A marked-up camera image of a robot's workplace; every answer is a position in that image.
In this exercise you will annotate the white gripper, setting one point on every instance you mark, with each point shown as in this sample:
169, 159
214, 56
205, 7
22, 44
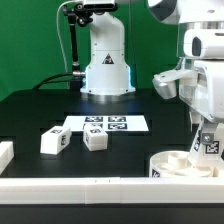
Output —
203, 90

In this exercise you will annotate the white round stool seat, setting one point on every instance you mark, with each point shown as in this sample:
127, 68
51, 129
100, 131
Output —
176, 164

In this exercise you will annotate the white marker sheet with tags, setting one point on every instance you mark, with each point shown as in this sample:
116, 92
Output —
131, 123

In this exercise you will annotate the white front fence bar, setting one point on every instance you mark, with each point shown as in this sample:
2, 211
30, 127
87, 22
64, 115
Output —
111, 190

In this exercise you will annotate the white left fence piece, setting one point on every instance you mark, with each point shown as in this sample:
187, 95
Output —
6, 154

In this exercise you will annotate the white camera on stand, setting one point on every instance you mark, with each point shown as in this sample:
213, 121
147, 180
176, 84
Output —
99, 4

